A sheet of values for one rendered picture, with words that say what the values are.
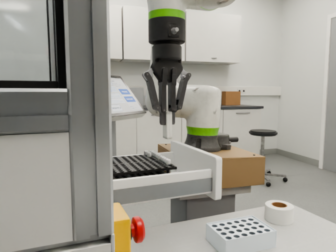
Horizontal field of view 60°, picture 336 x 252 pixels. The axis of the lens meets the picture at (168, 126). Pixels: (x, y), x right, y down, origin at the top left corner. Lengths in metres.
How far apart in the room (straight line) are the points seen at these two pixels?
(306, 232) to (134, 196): 0.41
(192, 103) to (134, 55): 3.10
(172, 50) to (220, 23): 3.92
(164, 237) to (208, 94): 0.57
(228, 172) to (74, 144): 0.80
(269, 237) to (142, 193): 0.29
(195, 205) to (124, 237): 0.68
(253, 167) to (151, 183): 0.49
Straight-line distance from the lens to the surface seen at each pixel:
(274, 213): 0.80
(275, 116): 5.52
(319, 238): 0.78
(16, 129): 0.28
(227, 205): 1.16
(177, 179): 0.71
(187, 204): 1.09
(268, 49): 5.43
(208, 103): 1.09
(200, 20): 4.50
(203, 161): 0.79
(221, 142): 1.16
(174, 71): 0.74
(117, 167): 0.76
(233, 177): 1.05
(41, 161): 0.29
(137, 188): 0.68
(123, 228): 0.44
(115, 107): 1.66
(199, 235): 0.72
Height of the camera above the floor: 1.09
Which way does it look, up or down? 6 degrees down
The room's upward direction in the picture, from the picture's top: straight up
